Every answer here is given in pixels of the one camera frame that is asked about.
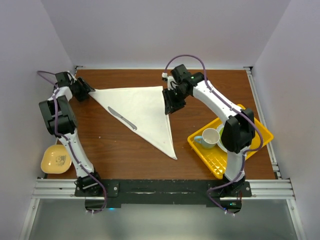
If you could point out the aluminium table frame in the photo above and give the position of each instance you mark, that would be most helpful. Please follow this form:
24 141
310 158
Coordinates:
270 214

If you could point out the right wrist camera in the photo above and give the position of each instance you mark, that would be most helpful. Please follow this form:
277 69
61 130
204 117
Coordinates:
171 83

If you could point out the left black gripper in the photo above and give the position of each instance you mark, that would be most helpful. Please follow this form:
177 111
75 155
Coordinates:
85 89

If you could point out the tan wooden plate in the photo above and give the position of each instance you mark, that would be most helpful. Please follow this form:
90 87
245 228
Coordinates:
56 160

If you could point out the white cloth napkin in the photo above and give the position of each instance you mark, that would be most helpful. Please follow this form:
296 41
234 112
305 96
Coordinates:
145 108

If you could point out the green plate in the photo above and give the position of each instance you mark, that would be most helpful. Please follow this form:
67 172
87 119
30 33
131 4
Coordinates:
220 129

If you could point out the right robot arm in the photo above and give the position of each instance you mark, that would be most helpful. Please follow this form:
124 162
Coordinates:
198 86

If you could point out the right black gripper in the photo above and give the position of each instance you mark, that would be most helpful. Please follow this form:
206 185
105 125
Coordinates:
171 105

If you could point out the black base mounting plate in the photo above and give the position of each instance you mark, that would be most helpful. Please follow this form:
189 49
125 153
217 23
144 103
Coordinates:
113 193

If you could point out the light blue mug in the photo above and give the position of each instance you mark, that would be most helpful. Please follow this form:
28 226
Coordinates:
208 139

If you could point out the silver table knife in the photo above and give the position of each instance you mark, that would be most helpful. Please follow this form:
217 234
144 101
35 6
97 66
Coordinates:
116 114

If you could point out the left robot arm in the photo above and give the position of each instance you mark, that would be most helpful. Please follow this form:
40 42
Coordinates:
60 121

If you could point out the yellow plastic tray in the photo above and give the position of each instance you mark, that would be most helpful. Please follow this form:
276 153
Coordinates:
243 135

